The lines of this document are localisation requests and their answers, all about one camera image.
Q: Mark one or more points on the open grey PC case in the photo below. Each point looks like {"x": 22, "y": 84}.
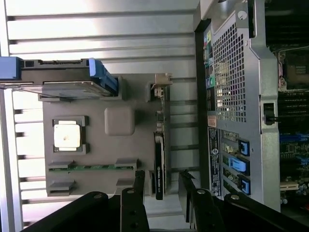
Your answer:
{"x": 256, "y": 84}

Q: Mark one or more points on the CPU socket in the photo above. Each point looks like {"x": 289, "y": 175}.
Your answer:
{"x": 297, "y": 70}

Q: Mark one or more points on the loose green RAM stick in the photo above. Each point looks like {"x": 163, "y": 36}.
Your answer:
{"x": 96, "y": 167}

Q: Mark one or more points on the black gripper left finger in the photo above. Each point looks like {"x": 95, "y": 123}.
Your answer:
{"x": 130, "y": 212}

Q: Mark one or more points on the hard disk with blue bracket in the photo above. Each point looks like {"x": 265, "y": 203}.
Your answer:
{"x": 60, "y": 70}

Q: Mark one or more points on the black label sticker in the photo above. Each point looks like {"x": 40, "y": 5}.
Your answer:
{"x": 214, "y": 162}

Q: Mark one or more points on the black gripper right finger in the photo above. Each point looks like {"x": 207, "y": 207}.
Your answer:
{"x": 205, "y": 212}

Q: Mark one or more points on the green motherboard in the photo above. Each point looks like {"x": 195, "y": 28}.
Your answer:
{"x": 292, "y": 149}

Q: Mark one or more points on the orange case sticker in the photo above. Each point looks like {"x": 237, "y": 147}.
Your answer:
{"x": 211, "y": 120}

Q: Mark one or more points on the silver CPU chip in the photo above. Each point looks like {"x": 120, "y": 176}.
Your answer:
{"x": 67, "y": 135}

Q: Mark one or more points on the grey parts rack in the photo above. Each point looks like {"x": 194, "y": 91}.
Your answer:
{"x": 96, "y": 142}

